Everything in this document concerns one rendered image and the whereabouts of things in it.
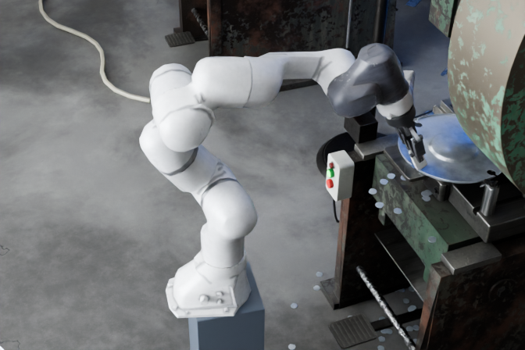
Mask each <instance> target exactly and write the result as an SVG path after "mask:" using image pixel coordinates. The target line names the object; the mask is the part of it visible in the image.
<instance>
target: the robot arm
mask: <svg viewBox="0 0 525 350"><path fill-rule="evenodd" d="M283 79H313V80H314V81H316V82H317V83H318V84H320V85H321V87H322V89H323V91H324V92H325V94H326V96H327V97H328V98H329V102H330V104H331V105H332V107H333V109H334V111H335V112H336V113H337V114H338V115H339V116H343V117H346V118H352V117H355V116H360V115H362V114H364V113H367V112H369V111H370V110H371V109H372V108H374V107H375V106H376V107H377V110H378V112H379V113H380V114H381V115H382V116H384V119H385V121H386V123H387V124H388V125H389V126H391V127H394V128H395V130H396V131H397V133H398V136H399V137H400V139H401V141H402V143H403V144H404V145H405V146H406V148H407V149H408V150H409V155H410V157H411V160H412V162H413V165H414V166H415V168H416V169H417V171H419V170H421V169H422V168H424V167H425V166H427V161H426V159H425V157H424V154H426V152H425V148H424V144H423V135H422V134H417V131H416V128H415V123H414V121H413V120H414V118H415V115H416V109H415V107H414V104H413V103H414V101H413V85H414V80H415V73H414V71H413V70H403V69H402V65H401V63H400V61H399V59H398V57H397V55H396V54H395V52H394V51H393V50H392V49H391V48H390V47H388V46H387V45H384V44H380V43H373V44H369V45H366V46H364V47H363V48H361V50H360V51H359V55H358V58H357V59H355V56H354V55H353V54H352V53H351V52H350V51H348V50H345V49H343V48H335V49H330V50H325V51H321V52H269V53H267V54H265V55H261V56H260V57H250V56H245V57H244V58H243V57H228V56H214V57H206V58H204V59H201V60H200V61H199V62H197V64H196V67H195V69H194V72H193V73H191V72H190V71H189V69H188V68H186V67H185V66H182V65H181V64H176V63H172V64H167V65H163V66H161V67H160V68H158V69H157V70H156V71H155V72H154V73H153V74H152V78H151V80H150V85H149V90H150V96H151V102H152V115H153V117H154V119H153V120H152V121H151V122H150V123H148V124H147V125H146V126H145V128H144V130H143V131H142V134H141V136H140V138H139V139H140V145H141V149H142V150H143V152H144V153H145V154H146V156H147V157H148V159H149V161H150V162H151V163H152V164H153V165H154V166H155V167H156V168H157V169H158V171H159V172H160V173H162V174H163V175H164V176H165V177H166V178H167V179H168V180H170V181H171V182H172V183H173V184H174V185H175V186H177V187H178V188H179V189H180V190H182V191H186V192H190V193H192V194H193V196H194V197H195V199H196V200H197V202H198V203H199V205H200V206H201V207H202V209H203V212H204V214H205V217H206V219H207V223H206V224H205V225H204V226H202V230H201V244H202V250H201V251H200V252H199V253H198V254H197V255H196V256H195V257H194V259H193V260H192V261H190V262H189V263H187V264H186V265H184V266H182V267H181V268H180V269H178V271H177V273H176V275H175V277H174V278H172V279H169V282H168V284H167V287H166V296H167V300H168V304H169V307H170V310H171V311H172V312H173V314H174V315H175V316H176V317H177V318H188V317H213V316H234V315H235V313H236V312H237V311H238V309H239V308H240V307H241V306H242V305H243V304H244V303H245V302H246V301H247V300H248V297H249V295H250V293H251V288H250V285H249V282H248V278H247V274H246V265H247V259H246V251H245V236H246V235H248V234H249V233H250V232H251V231H252V230H253V229H254V227H255V225H256V223H257V219H258V217H257V212H256V210H255V206H254V204H253V201H252V199H251V198H250V196H249V195H248V193H247V192H246V190H245V189H244V188H243V187H242V185H241V184H240V183H239V182H238V180H237V178H236V177H235V175H234V174H233V173H232V171H231V170H230V168H229V167H228V166H227V165H226V164H225V163H224V162H222V161H221V160H220V159H219V158H217V157H215V156H214V155H212V154H211V153H210V152H209V151H208V150H207V149H206V148H205V147H204V146H203V145H202V142H203V141H204V140H205V138H206V137H207V135H208V134H209V129H210V127H211V126H212V125H213V124H214V123H215V121H216V118H215V116H214V114H213V111H214V110H215V109H216V108H218V107H223V108H253V109H259V108H263V107H266V106H267V105H269V104H270V103H271V102H272V101H273V100H274V99H275V98H276V97H277V96H278V93H279V90H280V87H281V85H282V82H283Z"/></svg>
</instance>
